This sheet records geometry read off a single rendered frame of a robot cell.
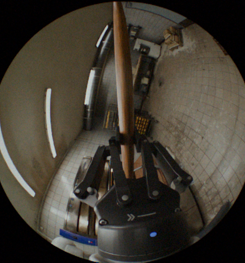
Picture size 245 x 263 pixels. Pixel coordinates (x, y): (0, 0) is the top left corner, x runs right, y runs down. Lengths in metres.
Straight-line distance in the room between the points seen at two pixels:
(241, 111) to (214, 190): 1.21
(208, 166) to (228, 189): 0.70
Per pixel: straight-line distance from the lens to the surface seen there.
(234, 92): 1.77
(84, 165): 2.13
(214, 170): 1.64
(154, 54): 4.94
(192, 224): 1.60
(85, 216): 1.59
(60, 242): 0.64
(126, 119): 0.16
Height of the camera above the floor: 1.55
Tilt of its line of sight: 8 degrees down
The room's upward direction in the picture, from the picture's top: 80 degrees counter-clockwise
